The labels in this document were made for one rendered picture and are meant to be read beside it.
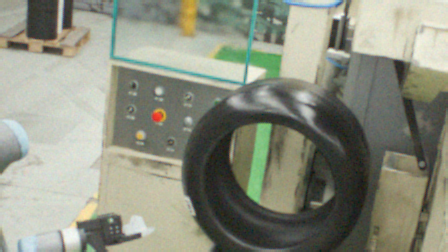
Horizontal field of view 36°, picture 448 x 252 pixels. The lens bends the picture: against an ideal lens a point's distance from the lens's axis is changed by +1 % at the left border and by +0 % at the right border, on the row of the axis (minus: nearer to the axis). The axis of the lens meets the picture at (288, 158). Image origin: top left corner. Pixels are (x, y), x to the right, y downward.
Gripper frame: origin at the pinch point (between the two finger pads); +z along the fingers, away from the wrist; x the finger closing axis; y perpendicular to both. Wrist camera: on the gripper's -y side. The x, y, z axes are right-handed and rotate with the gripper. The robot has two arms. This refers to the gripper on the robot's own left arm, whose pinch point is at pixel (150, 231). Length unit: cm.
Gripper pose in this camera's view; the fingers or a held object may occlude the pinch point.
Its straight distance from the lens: 204.2
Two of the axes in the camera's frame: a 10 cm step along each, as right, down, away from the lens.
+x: -4.8, -0.3, 8.8
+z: 8.7, -1.6, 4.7
